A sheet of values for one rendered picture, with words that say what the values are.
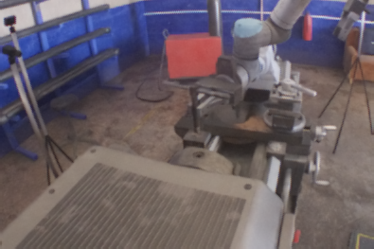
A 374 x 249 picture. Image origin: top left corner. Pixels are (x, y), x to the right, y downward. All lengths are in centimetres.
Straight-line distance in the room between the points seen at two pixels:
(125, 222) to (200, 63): 375
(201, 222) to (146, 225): 9
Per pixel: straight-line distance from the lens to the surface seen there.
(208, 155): 77
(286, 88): 132
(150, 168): 56
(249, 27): 81
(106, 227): 47
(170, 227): 44
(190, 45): 401
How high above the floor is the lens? 170
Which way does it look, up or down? 29 degrees down
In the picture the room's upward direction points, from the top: 5 degrees counter-clockwise
